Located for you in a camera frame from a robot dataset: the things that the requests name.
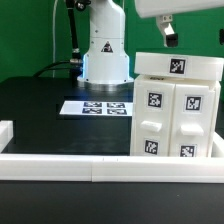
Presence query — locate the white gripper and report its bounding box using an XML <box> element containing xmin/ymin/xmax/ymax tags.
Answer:
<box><xmin>134</xmin><ymin>0</ymin><xmax>224</xmax><ymax>48</ymax></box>

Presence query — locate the small white cabinet top block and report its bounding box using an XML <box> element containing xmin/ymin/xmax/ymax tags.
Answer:
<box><xmin>134</xmin><ymin>52</ymin><xmax>224</xmax><ymax>81</ymax></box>

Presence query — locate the white cabinet door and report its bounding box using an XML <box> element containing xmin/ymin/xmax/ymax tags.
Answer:
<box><xmin>130</xmin><ymin>81</ymin><xmax>175</xmax><ymax>156</ymax></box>
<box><xmin>169</xmin><ymin>84</ymin><xmax>215</xmax><ymax>157</ymax></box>

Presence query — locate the white cabinet body box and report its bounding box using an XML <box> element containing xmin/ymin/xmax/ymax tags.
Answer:
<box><xmin>130</xmin><ymin>75</ymin><xmax>220</xmax><ymax>157</ymax></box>

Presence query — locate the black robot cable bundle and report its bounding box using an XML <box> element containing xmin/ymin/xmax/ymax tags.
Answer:
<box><xmin>32</xmin><ymin>0</ymin><xmax>92</xmax><ymax>80</ymax></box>

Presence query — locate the white thin cable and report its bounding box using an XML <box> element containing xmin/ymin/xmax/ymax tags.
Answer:
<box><xmin>51</xmin><ymin>0</ymin><xmax>59</xmax><ymax>78</ymax></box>

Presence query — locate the white marker base plate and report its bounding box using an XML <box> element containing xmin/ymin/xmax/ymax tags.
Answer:
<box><xmin>60</xmin><ymin>101</ymin><xmax>133</xmax><ymax>117</ymax></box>

